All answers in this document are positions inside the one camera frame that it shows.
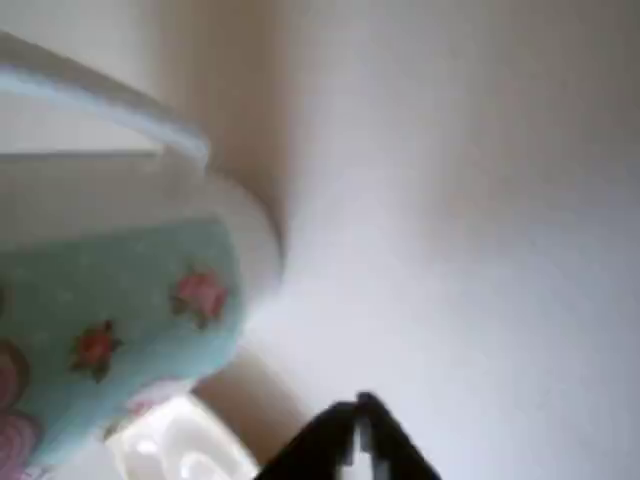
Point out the white measuring cup with handle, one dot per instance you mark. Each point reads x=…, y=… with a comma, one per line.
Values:
x=125, y=280

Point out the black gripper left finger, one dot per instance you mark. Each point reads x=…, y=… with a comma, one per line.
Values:
x=320, y=445

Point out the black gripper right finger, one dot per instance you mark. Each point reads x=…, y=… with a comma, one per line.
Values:
x=395, y=445

